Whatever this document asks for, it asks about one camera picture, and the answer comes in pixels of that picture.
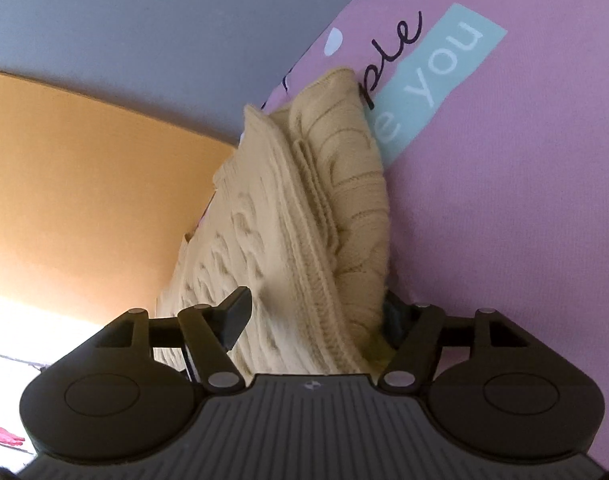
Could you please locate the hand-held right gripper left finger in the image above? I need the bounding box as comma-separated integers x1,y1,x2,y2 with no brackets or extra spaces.
91,287,254,392

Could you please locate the pink cloth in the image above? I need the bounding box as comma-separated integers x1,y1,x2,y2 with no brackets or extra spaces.
0,422,26,448

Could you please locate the pink printed bed sheet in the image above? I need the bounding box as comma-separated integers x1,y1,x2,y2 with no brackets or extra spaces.
259,0,609,456

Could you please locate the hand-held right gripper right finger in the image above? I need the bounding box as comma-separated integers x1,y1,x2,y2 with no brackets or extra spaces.
378,292,531,390

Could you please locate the orange board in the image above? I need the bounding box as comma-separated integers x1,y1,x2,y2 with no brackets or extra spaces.
0,69,238,313

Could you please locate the beige cable knit cardigan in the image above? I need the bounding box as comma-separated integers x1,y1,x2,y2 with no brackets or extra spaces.
153,66,401,377

